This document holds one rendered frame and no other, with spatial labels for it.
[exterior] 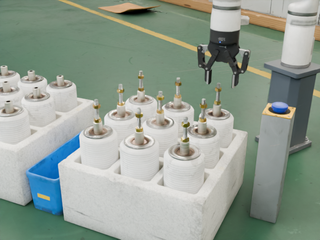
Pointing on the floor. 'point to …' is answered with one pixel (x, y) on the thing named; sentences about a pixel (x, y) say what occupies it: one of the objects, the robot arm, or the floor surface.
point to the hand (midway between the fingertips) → (221, 80)
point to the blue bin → (50, 178)
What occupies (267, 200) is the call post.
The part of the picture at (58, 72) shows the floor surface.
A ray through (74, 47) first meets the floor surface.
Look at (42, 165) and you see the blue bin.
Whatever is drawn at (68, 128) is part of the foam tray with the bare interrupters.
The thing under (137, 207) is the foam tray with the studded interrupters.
